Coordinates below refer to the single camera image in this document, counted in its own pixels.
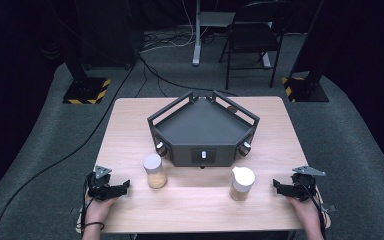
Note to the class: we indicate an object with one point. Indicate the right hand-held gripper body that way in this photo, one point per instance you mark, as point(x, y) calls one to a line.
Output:
point(304, 186)

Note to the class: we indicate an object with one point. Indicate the black stand with striped base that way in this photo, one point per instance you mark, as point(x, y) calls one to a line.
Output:
point(86, 90)
point(305, 89)

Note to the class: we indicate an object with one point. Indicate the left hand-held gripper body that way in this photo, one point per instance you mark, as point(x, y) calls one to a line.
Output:
point(97, 186)

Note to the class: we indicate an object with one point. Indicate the black folding chair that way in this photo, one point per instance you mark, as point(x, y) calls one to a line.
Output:
point(251, 40)

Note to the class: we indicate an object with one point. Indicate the black wrist band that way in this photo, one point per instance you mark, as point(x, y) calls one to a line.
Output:
point(95, 224)

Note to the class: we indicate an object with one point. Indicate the person's right hand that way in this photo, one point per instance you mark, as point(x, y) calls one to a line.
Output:
point(305, 211)

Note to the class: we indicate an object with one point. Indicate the black corner shelf rack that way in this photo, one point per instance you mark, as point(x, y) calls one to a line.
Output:
point(203, 130)

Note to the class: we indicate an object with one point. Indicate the white spout lid spice jar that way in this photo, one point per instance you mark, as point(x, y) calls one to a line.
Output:
point(242, 183)

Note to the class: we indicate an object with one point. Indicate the white desk frame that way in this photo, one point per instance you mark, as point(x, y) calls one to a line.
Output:
point(197, 36)

